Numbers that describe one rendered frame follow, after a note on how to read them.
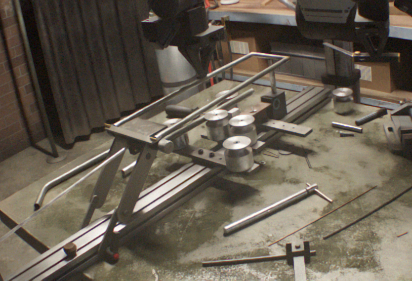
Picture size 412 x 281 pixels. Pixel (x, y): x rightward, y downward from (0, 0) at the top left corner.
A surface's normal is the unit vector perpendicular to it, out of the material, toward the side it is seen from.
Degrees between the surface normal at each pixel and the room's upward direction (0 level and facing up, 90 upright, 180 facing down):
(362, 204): 0
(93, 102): 89
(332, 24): 93
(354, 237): 0
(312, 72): 90
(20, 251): 0
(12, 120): 90
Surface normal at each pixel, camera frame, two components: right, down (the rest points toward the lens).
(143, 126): -0.15, -0.89
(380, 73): -0.71, 0.40
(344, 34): -0.44, 0.81
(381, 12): -0.32, 0.54
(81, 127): -0.08, 0.45
